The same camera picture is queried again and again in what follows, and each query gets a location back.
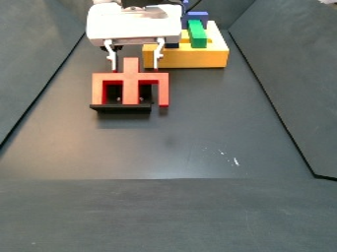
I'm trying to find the yellow base board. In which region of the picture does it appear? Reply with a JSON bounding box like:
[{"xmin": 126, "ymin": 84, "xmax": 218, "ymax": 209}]
[{"xmin": 158, "ymin": 21, "xmax": 229, "ymax": 68}]

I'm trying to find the red E-shaped block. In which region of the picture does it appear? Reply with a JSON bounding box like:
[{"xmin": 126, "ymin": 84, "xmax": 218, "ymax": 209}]
[{"xmin": 91, "ymin": 57, "xmax": 170, "ymax": 107}]

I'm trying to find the blue bar block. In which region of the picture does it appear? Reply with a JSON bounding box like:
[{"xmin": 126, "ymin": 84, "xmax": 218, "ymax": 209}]
[{"xmin": 164, "ymin": 42, "xmax": 179, "ymax": 48}]

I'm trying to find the black angle bracket stand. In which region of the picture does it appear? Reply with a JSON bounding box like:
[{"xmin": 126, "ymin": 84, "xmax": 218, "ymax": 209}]
[{"xmin": 89, "ymin": 84, "xmax": 152, "ymax": 113}]

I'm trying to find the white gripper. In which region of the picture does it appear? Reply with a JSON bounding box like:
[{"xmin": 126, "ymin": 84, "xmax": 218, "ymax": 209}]
[{"xmin": 85, "ymin": 2, "xmax": 183, "ymax": 72}]

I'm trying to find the purple cross block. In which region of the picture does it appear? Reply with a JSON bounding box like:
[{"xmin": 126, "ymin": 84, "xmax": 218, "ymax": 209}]
[{"xmin": 182, "ymin": 11, "xmax": 210, "ymax": 30}]

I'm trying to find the green bar block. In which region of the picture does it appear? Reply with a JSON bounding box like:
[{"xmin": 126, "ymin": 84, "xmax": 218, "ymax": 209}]
[{"xmin": 187, "ymin": 20, "xmax": 207, "ymax": 48}]

